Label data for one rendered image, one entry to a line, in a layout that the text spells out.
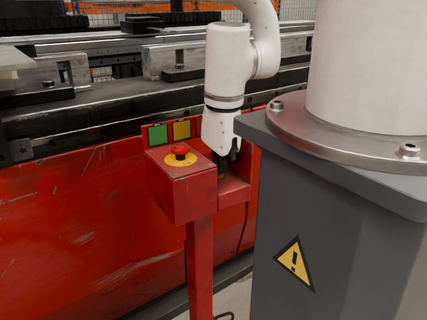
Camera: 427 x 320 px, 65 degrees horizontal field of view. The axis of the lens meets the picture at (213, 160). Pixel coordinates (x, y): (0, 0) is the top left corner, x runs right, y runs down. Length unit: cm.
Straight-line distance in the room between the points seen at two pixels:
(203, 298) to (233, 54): 66
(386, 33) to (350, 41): 2
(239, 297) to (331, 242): 121
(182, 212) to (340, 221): 49
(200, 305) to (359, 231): 80
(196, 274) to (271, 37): 61
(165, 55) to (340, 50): 82
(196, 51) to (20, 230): 69
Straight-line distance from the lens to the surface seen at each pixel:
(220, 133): 71
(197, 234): 85
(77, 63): 95
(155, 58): 103
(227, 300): 146
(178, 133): 81
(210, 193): 73
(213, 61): 67
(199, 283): 96
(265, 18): 71
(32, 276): 102
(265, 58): 70
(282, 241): 33
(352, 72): 26
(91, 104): 85
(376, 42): 26
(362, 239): 27
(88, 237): 100
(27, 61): 68
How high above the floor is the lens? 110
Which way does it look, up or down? 26 degrees down
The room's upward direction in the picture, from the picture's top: straight up
